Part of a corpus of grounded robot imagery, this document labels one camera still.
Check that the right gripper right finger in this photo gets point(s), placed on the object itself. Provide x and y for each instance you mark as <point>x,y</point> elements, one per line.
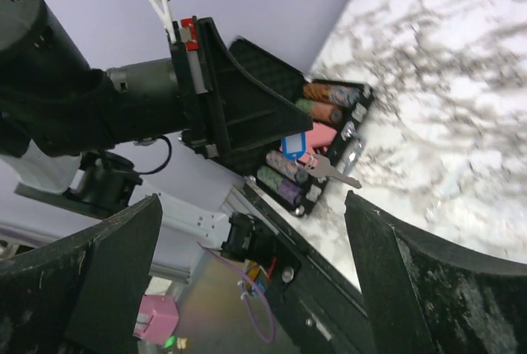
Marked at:
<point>424,294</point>

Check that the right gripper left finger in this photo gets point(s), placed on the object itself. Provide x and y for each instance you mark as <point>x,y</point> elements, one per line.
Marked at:
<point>81,294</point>

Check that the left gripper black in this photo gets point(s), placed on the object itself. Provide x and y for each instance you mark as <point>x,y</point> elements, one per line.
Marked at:
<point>193,82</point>

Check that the blue key tag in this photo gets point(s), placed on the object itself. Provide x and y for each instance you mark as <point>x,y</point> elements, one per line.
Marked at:
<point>294,146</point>

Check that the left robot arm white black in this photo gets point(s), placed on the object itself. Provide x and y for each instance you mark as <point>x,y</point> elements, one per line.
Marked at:
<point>61,118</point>

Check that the black poker chip case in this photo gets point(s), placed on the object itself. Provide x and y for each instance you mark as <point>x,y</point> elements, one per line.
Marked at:
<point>322,117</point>

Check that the red playing card deck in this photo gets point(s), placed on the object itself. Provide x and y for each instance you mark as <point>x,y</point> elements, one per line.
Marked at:
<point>321,136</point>

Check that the pink box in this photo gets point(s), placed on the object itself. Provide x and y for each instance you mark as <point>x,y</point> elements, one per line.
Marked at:
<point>157,319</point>

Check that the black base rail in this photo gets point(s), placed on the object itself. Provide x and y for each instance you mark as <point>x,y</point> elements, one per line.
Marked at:
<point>318,308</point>

